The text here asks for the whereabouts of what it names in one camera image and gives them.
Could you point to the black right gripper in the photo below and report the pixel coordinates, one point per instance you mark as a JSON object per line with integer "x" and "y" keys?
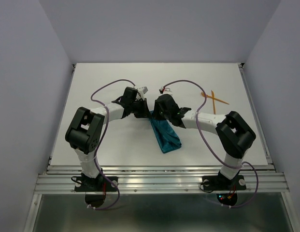
{"x": 156, "y": 115}

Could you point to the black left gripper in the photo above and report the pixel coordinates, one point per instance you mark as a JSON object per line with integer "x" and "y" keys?
{"x": 145, "y": 112}

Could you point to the teal cloth napkin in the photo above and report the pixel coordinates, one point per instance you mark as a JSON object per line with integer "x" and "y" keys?
{"x": 167, "y": 138}

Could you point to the orange plastic fork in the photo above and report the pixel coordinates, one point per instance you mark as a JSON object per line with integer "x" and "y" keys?
{"x": 216, "y": 99}

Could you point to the orange plastic knife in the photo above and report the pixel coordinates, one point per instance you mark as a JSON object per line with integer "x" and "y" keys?
{"x": 213, "y": 101}

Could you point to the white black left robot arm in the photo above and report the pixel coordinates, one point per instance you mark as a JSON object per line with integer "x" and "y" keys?
{"x": 84, "y": 135}

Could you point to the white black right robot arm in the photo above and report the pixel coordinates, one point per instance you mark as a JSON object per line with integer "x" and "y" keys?
{"x": 234, "y": 133}

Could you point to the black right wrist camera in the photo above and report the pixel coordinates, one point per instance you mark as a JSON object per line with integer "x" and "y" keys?
{"x": 166, "y": 102}

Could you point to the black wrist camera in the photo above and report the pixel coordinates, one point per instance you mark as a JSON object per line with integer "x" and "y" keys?
{"x": 166, "y": 102}
{"x": 134, "y": 94}

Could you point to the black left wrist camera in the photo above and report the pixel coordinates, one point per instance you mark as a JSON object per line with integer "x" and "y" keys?
{"x": 134, "y": 94}

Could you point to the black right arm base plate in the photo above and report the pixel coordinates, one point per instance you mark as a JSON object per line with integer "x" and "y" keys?
{"x": 221, "y": 183}

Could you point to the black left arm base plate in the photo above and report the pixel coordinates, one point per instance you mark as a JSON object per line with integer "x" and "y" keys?
{"x": 87, "y": 184}

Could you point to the aluminium front rail frame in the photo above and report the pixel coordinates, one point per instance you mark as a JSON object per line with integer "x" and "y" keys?
{"x": 158, "y": 180}

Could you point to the aluminium right side rail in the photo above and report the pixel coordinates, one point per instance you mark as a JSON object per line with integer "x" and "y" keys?
{"x": 256, "y": 118}

